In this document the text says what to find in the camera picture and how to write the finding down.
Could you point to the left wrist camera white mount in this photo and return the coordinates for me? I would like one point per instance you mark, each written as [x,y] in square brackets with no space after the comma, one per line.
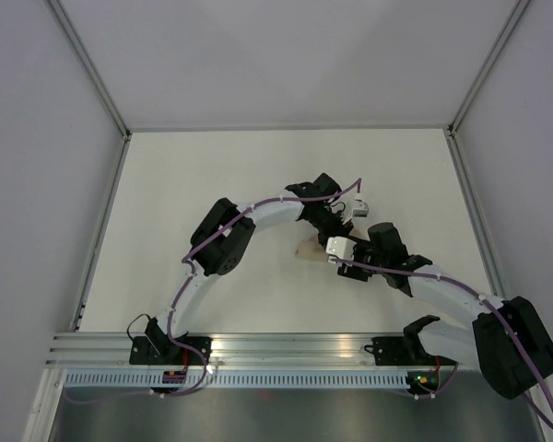
[359,208]

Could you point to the beige cloth napkin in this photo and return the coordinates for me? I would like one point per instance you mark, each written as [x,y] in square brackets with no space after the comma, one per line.
[312,251]

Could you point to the right aluminium frame post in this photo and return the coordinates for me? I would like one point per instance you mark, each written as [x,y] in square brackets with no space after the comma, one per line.
[456,149]

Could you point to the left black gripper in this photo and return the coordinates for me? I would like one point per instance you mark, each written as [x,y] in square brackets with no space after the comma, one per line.
[341,229]

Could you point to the aluminium frame post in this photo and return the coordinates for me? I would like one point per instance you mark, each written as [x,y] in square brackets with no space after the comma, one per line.
[456,149]
[79,49]

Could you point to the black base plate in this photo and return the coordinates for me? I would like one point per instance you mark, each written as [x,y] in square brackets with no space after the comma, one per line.
[191,351]
[389,350]

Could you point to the white slotted cable duct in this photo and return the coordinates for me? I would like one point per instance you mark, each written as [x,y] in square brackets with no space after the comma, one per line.
[232,379]

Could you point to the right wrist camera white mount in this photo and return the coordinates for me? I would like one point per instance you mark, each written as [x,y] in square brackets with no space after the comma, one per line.
[340,248]

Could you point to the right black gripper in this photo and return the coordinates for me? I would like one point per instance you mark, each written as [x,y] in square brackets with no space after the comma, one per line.
[353,273]

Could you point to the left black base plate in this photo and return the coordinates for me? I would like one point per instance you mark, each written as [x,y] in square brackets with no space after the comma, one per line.
[191,351]

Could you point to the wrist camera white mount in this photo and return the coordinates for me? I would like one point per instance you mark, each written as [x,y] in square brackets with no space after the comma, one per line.
[359,208]
[340,248]

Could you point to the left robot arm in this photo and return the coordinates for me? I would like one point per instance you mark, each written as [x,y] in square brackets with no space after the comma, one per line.
[217,248]

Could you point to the aluminium front rail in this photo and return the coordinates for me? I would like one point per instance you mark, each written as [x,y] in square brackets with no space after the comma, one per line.
[239,351]

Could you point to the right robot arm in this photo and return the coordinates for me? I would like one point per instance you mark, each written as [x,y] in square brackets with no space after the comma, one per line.
[503,339]

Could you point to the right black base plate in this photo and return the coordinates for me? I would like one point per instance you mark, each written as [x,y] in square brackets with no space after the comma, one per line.
[389,350]

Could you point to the left aluminium frame post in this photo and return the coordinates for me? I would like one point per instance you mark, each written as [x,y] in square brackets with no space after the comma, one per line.
[79,49]

